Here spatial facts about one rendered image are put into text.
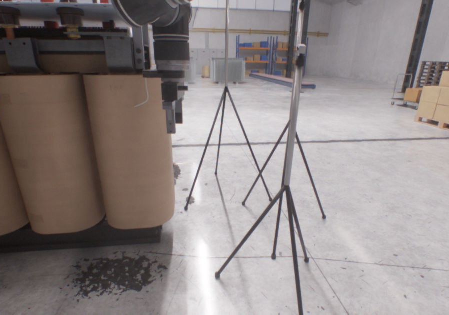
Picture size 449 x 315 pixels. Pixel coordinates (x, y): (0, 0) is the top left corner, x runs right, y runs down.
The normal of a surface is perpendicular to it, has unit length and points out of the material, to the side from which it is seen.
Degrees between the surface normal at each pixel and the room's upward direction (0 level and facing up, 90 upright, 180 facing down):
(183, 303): 0
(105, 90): 90
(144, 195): 90
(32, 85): 90
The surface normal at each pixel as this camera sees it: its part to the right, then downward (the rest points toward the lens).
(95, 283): 0.01, -0.93
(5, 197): 0.88, 0.18
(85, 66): 0.15, 0.35
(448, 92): -0.98, 0.05
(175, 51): 0.41, 0.33
